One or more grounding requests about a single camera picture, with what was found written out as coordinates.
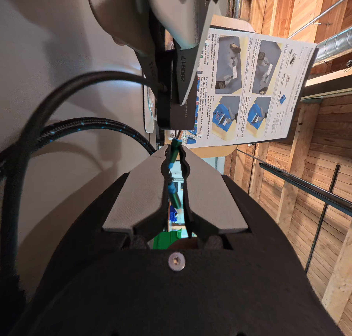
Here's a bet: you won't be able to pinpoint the silver ventilation duct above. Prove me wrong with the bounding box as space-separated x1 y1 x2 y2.
313 27 352 64

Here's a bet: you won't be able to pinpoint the thin black hub cable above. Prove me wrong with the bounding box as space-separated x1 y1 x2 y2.
0 71 168 314

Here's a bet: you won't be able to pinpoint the green plastic bin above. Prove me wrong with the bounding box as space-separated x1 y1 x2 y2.
153 230 183 250

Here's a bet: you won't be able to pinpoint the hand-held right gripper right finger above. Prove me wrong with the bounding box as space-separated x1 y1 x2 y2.
179 145 249 239

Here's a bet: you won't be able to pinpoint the printed instruction sheet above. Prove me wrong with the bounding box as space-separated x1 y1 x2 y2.
187 27 319 149

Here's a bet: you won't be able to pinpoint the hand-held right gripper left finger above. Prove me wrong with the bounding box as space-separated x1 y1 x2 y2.
102 144 169 235

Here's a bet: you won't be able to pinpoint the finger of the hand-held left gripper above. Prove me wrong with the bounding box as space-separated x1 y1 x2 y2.
179 0 220 107

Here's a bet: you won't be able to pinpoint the braided usb cable green plugs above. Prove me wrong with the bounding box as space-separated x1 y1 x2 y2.
0 118 184 217

